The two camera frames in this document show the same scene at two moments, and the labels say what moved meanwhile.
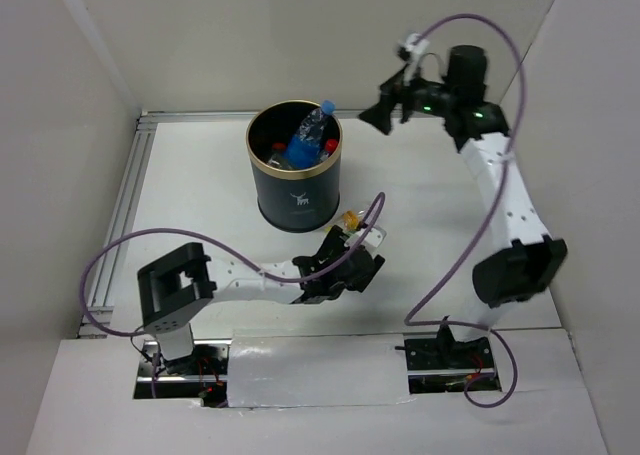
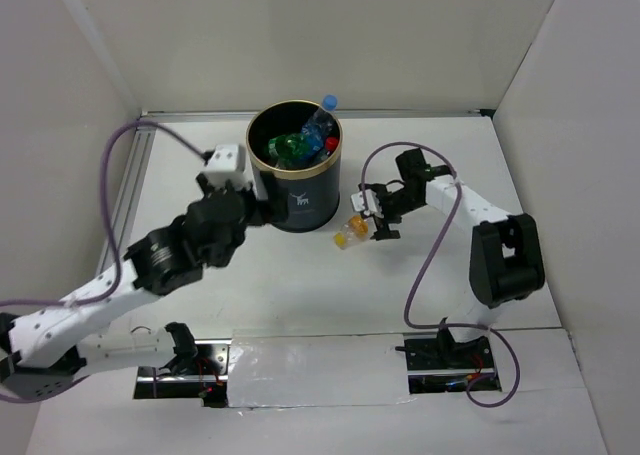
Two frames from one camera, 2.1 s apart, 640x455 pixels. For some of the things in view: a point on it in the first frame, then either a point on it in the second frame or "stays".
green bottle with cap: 352,238 → 291,148
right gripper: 380,114 → 384,231
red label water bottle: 331,145 stays
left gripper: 333,243 → 272,210
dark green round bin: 295,153 stays
